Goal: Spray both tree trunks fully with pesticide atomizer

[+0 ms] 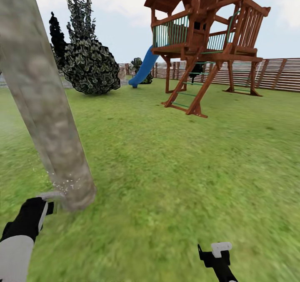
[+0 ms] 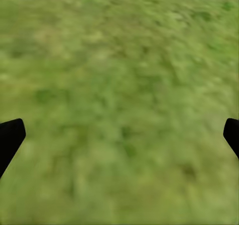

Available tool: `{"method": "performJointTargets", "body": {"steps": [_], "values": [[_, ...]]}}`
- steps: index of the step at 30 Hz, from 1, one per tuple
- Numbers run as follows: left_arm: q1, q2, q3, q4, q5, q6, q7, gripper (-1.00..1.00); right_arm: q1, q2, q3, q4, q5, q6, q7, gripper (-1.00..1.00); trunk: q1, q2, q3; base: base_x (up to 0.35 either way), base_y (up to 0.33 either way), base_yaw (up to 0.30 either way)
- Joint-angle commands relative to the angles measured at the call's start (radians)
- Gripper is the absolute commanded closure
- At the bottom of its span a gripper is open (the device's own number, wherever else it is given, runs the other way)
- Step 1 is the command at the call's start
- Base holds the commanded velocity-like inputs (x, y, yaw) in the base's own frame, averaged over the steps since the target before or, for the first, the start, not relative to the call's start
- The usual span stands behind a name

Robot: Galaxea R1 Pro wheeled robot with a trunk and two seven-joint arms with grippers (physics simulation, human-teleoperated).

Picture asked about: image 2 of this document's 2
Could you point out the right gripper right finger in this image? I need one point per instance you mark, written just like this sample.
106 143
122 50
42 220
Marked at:
231 134

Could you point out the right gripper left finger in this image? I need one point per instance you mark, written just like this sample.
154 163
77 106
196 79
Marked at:
12 134

